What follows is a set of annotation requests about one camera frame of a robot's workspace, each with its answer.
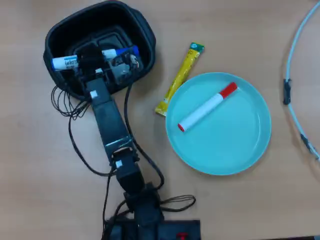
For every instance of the red cap whiteboard pen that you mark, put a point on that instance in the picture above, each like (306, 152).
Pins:
(205, 110)

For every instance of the teal round plate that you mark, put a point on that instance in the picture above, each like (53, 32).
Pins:
(225, 145)

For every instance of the black plastic bowl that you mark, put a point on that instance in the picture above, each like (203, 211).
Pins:
(140, 30)

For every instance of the yellow stick sachet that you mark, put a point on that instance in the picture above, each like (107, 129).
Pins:
(185, 67)

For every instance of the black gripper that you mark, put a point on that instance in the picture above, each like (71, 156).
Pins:
(90, 60)

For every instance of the red clamp knob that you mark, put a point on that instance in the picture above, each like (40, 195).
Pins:
(182, 235)

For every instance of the blue cap whiteboard pen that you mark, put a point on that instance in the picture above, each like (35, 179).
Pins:
(62, 62)

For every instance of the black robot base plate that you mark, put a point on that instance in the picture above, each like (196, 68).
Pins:
(180, 228)

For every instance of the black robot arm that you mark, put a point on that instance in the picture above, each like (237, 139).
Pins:
(112, 125)

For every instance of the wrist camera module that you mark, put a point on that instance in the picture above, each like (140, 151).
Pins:
(125, 67)

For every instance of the dark tape wrap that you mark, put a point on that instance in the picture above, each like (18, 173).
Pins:
(305, 141)

